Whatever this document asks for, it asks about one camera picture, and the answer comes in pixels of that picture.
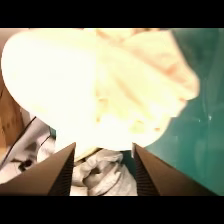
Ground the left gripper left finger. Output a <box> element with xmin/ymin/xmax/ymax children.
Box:
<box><xmin>0</xmin><ymin>142</ymin><xmax>77</xmax><ymax>197</ymax></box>

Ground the peach T-shirt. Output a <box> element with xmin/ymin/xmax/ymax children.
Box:
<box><xmin>0</xmin><ymin>27</ymin><xmax>201</xmax><ymax>158</ymax></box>

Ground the grey garment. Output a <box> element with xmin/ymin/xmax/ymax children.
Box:
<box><xmin>0</xmin><ymin>115</ymin><xmax>139</xmax><ymax>197</ymax></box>

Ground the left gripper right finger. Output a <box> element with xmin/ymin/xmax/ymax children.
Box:
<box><xmin>132</xmin><ymin>142</ymin><xmax>215</xmax><ymax>197</ymax></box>

